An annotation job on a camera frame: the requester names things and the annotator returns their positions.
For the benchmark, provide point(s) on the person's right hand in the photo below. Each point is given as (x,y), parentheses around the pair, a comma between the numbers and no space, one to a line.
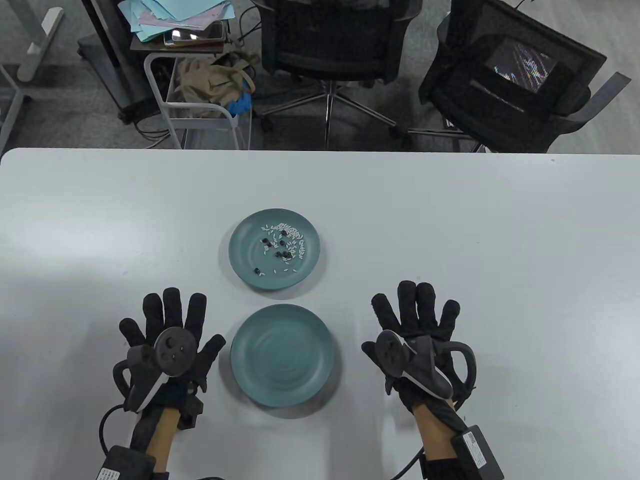
(425,310)

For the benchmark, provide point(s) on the person's left hand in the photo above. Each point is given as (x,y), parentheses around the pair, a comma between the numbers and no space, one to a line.
(175,305)

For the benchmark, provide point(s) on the teal plate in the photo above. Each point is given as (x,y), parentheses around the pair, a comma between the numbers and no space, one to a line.
(245,250)
(282,355)

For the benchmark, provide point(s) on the group of coffee beans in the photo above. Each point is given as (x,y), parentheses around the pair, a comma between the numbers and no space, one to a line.
(283,243)

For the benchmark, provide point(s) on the person's left forearm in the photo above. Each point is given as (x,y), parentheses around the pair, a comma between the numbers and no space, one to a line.
(162,435)

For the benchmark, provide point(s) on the person's right forearm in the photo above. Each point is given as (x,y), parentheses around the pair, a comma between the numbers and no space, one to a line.
(435,430)

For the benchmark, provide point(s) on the black right forearm sensor box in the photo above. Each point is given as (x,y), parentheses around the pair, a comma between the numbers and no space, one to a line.
(480,450)

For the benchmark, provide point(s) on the grey left hand tracker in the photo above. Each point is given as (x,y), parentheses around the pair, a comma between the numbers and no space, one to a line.
(172,350)

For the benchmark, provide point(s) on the grey hand tracker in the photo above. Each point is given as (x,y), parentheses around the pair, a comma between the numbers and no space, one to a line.
(395,352)
(172,350)

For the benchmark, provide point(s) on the grey right hand tracker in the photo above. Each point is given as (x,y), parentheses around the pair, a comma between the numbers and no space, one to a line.
(395,352)

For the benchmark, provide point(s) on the black left wrist module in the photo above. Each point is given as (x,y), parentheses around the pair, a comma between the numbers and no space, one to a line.
(192,405)

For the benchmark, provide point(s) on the scattered white rice grains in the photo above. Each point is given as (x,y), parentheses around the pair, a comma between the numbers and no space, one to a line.
(287,226)

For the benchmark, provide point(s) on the blue gloves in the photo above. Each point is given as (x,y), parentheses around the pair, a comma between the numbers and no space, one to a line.
(240,104)

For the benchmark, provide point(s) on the black chair with grey armrest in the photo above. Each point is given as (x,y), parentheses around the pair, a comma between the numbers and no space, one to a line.
(465,100)

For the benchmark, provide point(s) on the beige cloth bag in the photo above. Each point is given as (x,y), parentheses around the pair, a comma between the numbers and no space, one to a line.
(210,82)

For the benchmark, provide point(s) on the white desk leg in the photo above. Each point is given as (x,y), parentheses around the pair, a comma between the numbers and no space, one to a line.
(39,45)
(19,97)

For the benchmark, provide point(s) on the brown side table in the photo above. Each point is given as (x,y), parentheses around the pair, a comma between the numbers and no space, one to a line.
(150,46)

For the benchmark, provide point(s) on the phone with shiny screen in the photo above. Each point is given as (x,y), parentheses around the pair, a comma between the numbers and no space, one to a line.
(192,34)

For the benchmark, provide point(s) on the black mesh office chair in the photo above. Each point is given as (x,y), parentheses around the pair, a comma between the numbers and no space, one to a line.
(330,40)

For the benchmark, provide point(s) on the stack of light blue papers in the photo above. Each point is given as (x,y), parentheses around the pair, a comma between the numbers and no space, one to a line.
(165,10)

